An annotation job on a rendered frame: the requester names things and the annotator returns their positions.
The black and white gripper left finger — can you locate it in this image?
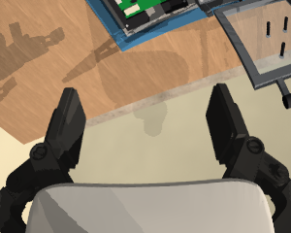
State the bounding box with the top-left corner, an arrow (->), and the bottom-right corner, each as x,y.
0,87 -> 86,233

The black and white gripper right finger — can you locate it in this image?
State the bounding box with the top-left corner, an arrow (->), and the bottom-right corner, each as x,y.
206,83 -> 291,233

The green circuit board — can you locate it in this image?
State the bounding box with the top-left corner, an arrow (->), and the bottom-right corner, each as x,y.
115,0 -> 167,18

